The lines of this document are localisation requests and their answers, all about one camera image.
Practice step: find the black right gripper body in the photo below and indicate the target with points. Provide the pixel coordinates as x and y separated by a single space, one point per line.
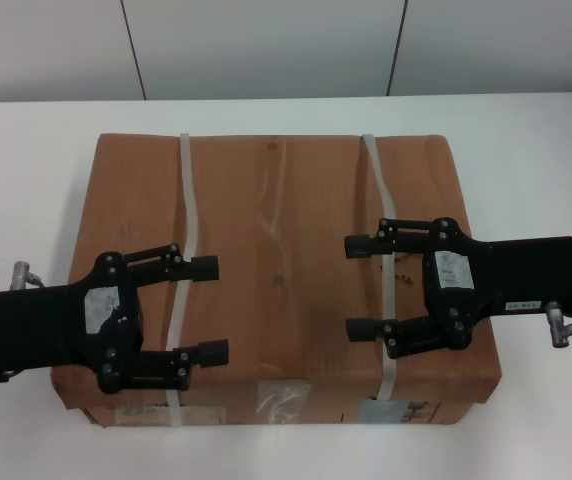
521 275

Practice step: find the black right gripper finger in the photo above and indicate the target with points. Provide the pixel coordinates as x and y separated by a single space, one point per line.
363 330
358 246

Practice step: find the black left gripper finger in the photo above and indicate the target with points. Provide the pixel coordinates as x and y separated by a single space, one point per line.
203 267
213 352

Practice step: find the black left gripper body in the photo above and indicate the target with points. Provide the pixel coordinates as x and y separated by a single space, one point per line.
61 325

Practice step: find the brown cardboard box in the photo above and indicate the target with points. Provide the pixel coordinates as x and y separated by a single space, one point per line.
286 240

